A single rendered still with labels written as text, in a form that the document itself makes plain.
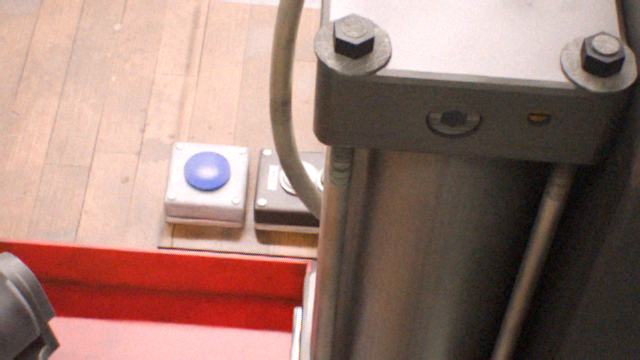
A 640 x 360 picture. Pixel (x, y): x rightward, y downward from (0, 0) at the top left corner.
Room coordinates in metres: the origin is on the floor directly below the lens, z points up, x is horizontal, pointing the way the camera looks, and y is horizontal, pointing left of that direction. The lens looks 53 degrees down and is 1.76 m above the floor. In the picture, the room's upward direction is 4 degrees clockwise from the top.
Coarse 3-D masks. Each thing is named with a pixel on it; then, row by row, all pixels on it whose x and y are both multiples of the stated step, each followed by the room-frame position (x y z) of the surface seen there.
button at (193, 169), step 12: (192, 156) 0.65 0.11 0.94; (204, 156) 0.65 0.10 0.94; (216, 156) 0.65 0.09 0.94; (192, 168) 0.63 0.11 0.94; (204, 168) 0.63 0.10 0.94; (216, 168) 0.64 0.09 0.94; (228, 168) 0.64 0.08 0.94; (192, 180) 0.62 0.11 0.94; (204, 180) 0.62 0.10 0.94; (216, 180) 0.62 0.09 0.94
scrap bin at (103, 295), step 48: (0, 240) 0.53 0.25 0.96; (48, 288) 0.52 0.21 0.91; (96, 288) 0.53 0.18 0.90; (144, 288) 0.53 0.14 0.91; (192, 288) 0.53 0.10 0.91; (240, 288) 0.53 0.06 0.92; (288, 288) 0.53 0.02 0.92; (96, 336) 0.48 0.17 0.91; (144, 336) 0.49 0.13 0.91; (192, 336) 0.49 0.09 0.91; (240, 336) 0.49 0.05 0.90; (288, 336) 0.50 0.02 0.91
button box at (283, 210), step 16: (272, 160) 0.66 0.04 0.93; (304, 160) 0.66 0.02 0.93; (320, 160) 0.66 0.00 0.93; (272, 176) 0.64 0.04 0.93; (320, 176) 0.64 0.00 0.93; (256, 192) 0.62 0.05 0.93; (272, 192) 0.62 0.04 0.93; (288, 192) 0.62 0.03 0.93; (256, 208) 0.60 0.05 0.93; (272, 208) 0.60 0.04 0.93; (288, 208) 0.61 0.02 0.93; (304, 208) 0.61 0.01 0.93; (256, 224) 0.60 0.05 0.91; (272, 224) 0.60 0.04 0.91; (288, 224) 0.60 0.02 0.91; (304, 224) 0.60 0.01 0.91
